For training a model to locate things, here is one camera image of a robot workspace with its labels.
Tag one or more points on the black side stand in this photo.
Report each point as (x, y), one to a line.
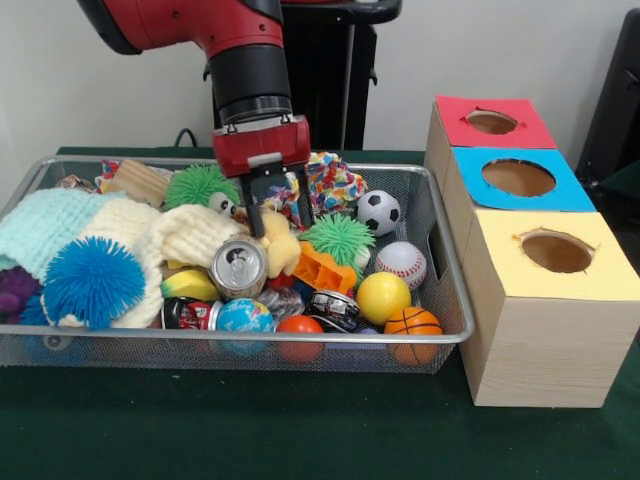
(615, 100)

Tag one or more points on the white toy baseball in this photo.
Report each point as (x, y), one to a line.
(401, 265)

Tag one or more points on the yellow ball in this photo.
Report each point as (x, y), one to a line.
(384, 299)

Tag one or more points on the orange toy basketball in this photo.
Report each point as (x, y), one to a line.
(412, 321)

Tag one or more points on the large blue spiky ball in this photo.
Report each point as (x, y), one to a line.
(92, 282)

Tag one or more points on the wooden box with three holes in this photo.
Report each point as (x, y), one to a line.
(550, 350)

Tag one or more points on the green spiky ball with eyes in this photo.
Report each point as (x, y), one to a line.
(197, 187)
(342, 239)

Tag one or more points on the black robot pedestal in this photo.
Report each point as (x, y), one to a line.
(345, 75)

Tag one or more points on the toy soccer ball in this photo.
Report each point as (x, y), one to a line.
(378, 212)

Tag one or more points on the dark green side table cloth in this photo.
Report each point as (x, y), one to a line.
(625, 182)

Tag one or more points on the long orange toy block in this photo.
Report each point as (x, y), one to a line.
(322, 270)

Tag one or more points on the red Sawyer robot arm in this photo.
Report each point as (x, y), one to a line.
(240, 55)

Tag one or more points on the cream cloth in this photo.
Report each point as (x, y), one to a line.
(195, 235)

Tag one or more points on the colourful patterned fabric toy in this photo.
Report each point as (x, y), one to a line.
(332, 180)

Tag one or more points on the mint green cloth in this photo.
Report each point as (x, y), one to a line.
(35, 225)

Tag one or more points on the silver drink can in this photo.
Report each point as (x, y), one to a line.
(239, 270)

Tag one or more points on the pale yellow plush toy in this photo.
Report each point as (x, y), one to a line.
(281, 247)

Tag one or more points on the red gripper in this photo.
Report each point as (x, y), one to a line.
(265, 147)

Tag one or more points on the silver mesh bin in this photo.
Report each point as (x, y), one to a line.
(150, 350)

